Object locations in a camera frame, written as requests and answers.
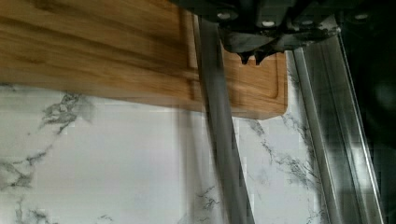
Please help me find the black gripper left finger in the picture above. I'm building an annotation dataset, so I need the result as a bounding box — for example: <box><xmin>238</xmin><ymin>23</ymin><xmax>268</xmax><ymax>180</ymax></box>
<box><xmin>238</xmin><ymin>51</ymin><xmax>253</xmax><ymax>64</ymax></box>

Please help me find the stainless steel toaster oven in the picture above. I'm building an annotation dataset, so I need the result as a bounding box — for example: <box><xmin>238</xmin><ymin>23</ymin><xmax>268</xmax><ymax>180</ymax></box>
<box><xmin>192</xmin><ymin>17</ymin><xmax>395</xmax><ymax>224</ymax></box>

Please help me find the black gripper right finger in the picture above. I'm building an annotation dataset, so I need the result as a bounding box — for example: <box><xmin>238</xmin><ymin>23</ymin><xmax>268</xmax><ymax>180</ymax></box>
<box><xmin>254</xmin><ymin>50</ymin><xmax>268</xmax><ymax>65</ymax></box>

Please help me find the wooden cutting board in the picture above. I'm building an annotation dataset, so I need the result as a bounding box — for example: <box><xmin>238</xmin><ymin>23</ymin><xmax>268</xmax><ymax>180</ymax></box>
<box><xmin>0</xmin><ymin>0</ymin><xmax>289</xmax><ymax>120</ymax></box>

